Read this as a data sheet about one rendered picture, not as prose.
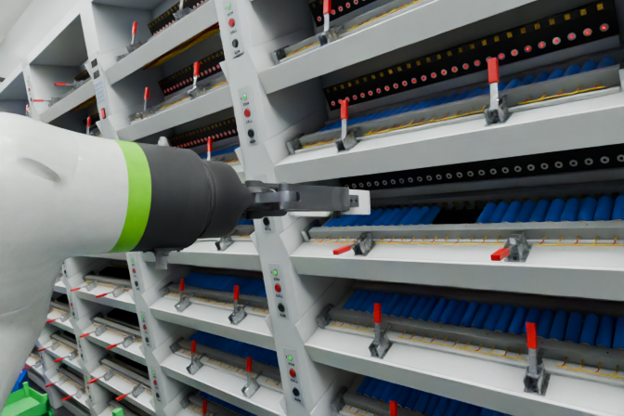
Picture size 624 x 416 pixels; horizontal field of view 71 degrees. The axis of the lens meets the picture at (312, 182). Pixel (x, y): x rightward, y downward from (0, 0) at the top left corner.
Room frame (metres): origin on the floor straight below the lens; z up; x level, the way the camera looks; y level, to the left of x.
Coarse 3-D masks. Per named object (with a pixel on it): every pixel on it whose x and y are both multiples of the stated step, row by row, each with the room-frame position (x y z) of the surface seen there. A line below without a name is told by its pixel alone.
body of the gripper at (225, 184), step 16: (208, 176) 0.39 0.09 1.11; (224, 176) 0.40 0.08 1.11; (224, 192) 0.39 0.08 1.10; (240, 192) 0.40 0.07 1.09; (256, 192) 0.41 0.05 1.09; (224, 208) 0.39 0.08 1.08; (240, 208) 0.40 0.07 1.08; (256, 208) 0.41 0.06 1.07; (272, 208) 0.44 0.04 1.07; (208, 224) 0.39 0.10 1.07; (224, 224) 0.40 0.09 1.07
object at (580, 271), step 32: (384, 192) 0.91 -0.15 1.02; (416, 192) 0.86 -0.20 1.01; (320, 224) 0.97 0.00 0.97; (320, 256) 0.83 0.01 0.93; (352, 256) 0.78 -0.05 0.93; (384, 256) 0.74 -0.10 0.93; (416, 256) 0.70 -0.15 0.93; (448, 256) 0.66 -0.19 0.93; (480, 256) 0.63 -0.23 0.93; (544, 256) 0.57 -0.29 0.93; (576, 256) 0.55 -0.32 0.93; (608, 256) 0.53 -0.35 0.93; (480, 288) 0.63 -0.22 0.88; (512, 288) 0.60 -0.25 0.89; (544, 288) 0.57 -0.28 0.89; (576, 288) 0.54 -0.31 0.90; (608, 288) 0.52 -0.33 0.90
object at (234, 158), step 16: (208, 128) 1.30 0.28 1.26; (224, 128) 1.26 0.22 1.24; (176, 144) 1.45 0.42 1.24; (192, 144) 1.39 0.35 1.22; (208, 144) 1.08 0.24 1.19; (224, 144) 1.28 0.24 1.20; (208, 160) 1.08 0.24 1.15; (224, 160) 1.11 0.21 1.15; (240, 160) 0.95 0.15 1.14; (240, 176) 0.97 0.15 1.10
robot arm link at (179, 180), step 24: (144, 144) 0.36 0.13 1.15; (168, 168) 0.35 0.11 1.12; (192, 168) 0.37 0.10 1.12; (168, 192) 0.34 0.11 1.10; (192, 192) 0.36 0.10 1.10; (168, 216) 0.34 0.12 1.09; (192, 216) 0.36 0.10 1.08; (144, 240) 0.34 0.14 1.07; (168, 240) 0.36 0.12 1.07; (192, 240) 0.37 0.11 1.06
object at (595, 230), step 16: (448, 224) 0.70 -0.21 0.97; (464, 224) 0.69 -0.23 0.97; (480, 224) 0.67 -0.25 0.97; (496, 224) 0.65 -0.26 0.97; (512, 224) 0.63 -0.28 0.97; (528, 224) 0.62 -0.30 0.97; (544, 224) 0.60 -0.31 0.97; (560, 224) 0.59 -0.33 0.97; (576, 224) 0.57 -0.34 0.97; (592, 224) 0.56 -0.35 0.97; (608, 224) 0.55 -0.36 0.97; (400, 240) 0.74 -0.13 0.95; (560, 240) 0.57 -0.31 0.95
